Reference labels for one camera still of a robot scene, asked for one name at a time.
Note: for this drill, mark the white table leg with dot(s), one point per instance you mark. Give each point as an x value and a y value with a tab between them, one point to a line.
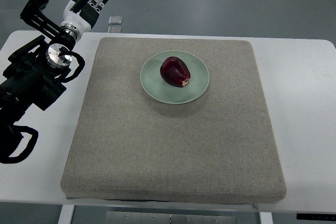
265	218
66	214

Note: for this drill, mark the metal floor socket plate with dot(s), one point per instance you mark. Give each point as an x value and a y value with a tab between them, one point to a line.
115	20

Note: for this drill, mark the white table leg left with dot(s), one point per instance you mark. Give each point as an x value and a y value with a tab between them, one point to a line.
66	214

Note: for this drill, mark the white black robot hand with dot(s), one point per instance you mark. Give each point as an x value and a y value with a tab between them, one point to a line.
82	15

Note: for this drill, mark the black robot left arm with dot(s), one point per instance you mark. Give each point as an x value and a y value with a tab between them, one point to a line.
36	75

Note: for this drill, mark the white table leg right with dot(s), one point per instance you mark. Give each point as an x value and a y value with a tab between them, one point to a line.
265	218

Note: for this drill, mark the light green plate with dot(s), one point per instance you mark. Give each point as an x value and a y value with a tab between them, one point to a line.
157	88

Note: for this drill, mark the dark red apple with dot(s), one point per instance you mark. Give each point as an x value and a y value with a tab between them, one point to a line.
175	72

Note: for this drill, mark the grey metal table crossbar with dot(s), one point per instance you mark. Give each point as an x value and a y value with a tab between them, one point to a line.
142	217

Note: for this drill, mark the beige fabric cushion mat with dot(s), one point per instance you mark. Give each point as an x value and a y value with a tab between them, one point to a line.
218	149

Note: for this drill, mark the black table control panel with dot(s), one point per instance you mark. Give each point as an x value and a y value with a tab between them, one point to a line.
316	217

